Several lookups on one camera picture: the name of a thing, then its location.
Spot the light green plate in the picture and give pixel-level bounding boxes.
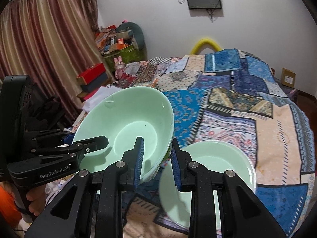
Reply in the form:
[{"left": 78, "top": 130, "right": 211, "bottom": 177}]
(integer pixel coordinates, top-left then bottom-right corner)
[{"left": 158, "top": 141, "right": 256, "bottom": 229}]

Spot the pink rabbit toy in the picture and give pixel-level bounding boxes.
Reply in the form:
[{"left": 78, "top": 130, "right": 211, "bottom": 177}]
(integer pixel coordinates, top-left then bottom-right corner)
[{"left": 114, "top": 56, "right": 125, "bottom": 80}]

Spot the red box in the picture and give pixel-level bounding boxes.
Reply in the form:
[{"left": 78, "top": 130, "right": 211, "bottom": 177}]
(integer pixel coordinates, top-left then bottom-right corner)
[{"left": 76, "top": 63, "right": 105, "bottom": 85}]

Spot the white cloth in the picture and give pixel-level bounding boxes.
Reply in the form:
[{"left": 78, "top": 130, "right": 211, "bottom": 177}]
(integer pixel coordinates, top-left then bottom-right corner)
[{"left": 82, "top": 84, "right": 121, "bottom": 113}]

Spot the yellow hoop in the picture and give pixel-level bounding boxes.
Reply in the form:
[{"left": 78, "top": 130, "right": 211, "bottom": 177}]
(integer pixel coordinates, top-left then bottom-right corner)
[{"left": 190, "top": 38, "right": 223, "bottom": 55}]

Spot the light green bowl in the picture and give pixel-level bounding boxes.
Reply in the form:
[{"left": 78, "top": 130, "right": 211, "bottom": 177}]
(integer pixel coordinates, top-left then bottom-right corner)
[{"left": 74, "top": 86, "right": 174, "bottom": 183}]

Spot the green storage bin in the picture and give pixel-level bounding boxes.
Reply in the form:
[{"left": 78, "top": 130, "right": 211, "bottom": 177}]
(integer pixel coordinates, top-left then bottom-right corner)
[{"left": 103, "top": 45, "right": 145, "bottom": 71}]

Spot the cardboard box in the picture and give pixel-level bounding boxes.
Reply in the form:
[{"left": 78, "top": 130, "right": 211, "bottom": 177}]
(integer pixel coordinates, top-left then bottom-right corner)
[{"left": 281, "top": 68, "right": 296, "bottom": 88}]

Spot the patchwork patterned tablecloth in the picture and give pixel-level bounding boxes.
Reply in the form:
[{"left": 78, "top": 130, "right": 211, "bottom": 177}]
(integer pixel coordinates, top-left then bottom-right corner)
[{"left": 49, "top": 48, "right": 317, "bottom": 238}]

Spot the left hand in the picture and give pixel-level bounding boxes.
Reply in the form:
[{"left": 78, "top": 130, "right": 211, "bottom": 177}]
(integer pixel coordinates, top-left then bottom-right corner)
[{"left": 26, "top": 185, "right": 46, "bottom": 216}]

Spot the striped brown curtain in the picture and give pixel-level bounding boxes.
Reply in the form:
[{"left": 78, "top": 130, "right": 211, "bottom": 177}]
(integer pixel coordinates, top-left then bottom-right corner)
[{"left": 1, "top": 0, "right": 103, "bottom": 119}]

